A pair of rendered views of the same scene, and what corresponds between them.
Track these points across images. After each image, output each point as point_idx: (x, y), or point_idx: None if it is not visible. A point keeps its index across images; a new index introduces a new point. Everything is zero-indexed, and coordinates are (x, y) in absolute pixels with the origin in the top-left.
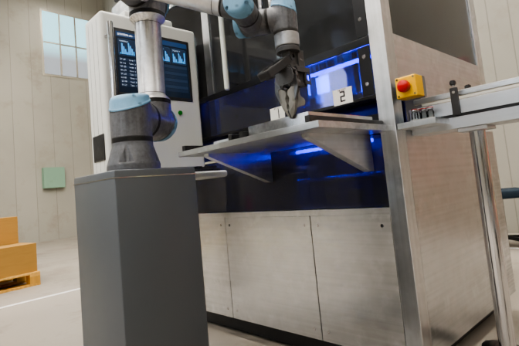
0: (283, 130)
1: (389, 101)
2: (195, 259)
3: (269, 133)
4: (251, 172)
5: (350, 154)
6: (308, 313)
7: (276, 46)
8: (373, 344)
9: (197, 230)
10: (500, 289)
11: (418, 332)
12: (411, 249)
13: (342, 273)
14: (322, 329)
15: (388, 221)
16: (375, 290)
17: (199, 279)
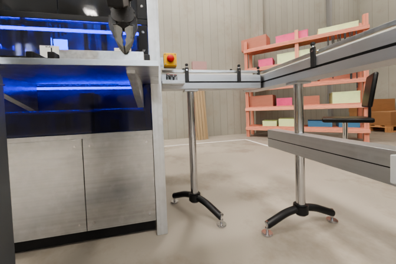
0: (118, 62)
1: (158, 65)
2: (3, 208)
3: (98, 61)
4: (18, 99)
5: (141, 93)
6: (73, 215)
7: None
8: (132, 217)
9: (6, 166)
10: (195, 167)
11: (164, 200)
12: (164, 153)
13: (111, 177)
14: (87, 223)
15: (151, 138)
16: (137, 182)
17: (8, 235)
